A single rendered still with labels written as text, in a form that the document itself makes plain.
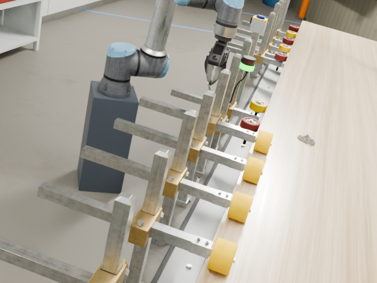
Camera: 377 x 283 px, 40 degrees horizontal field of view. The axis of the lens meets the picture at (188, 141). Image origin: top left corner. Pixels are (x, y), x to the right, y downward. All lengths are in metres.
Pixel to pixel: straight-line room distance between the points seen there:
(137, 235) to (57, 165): 2.13
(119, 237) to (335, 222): 0.83
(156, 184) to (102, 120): 1.67
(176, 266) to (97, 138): 1.38
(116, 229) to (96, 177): 2.04
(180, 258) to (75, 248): 1.03
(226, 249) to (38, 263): 0.43
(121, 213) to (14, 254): 0.26
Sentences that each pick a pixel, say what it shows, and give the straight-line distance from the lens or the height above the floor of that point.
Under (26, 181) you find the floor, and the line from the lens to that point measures 3.19.
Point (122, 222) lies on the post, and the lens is 1.06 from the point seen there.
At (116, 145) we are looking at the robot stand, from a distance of 3.01.
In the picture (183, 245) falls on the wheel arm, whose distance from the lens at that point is 1.30.
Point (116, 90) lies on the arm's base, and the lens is 2.90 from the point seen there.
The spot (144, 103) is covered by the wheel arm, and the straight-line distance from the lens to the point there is 2.01.
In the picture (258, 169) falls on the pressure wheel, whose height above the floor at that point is 0.96.
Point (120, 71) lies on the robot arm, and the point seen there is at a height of 0.75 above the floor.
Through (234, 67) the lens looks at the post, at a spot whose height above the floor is 1.10.
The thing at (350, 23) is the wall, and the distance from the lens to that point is 9.04.
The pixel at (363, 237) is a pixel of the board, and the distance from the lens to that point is 1.69.
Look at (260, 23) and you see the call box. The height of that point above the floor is 1.20.
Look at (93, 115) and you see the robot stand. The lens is 2.91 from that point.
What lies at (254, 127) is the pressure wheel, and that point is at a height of 0.90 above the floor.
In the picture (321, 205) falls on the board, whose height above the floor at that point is 0.90.
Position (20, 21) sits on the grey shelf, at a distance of 5.33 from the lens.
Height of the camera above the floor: 1.72
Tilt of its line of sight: 25 degrees down
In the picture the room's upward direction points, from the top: 14 degrees clockwise
